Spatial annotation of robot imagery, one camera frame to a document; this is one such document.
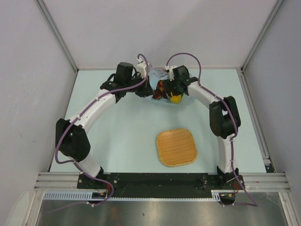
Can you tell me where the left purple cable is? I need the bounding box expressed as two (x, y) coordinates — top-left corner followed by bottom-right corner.
(54, 53), (151, 214)

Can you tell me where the dark red fake plum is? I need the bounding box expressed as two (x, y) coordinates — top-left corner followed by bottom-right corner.
(152, 89), (168, 100)

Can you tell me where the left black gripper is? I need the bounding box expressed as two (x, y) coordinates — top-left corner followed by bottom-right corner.
(125, 73), (155, 98)

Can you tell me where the red cherry tomato bunch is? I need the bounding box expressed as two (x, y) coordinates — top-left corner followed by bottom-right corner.
(157, 80), (165, 92)

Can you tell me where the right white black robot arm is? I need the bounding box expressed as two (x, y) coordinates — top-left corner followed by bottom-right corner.
(163, 65), (241, 189)

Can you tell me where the light blue plastic bag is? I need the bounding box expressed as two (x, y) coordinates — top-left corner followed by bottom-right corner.
(147, 65), (198, 104)

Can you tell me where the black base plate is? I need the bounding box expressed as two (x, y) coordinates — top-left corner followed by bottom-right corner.
(77, 173), (245, 202)

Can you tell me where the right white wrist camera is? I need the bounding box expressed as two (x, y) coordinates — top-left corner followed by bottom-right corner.
(165, 65), (178, 81)

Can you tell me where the white slotted cable duct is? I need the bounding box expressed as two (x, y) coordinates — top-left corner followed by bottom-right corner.
(43, 191), (111, 201)

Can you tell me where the yellow fake lemon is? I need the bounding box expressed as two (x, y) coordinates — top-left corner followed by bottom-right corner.
(170, 93), (182, 104)

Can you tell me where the woven bamboo tray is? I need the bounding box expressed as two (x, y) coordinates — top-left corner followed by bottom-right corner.
(156, 129), (198, 167)

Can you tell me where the aluminium frame rail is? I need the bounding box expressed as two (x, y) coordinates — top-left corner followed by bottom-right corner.
(34, 172), (290, 192)

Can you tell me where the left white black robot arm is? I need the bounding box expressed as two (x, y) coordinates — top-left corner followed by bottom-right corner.
(55, 59), (152, 188)

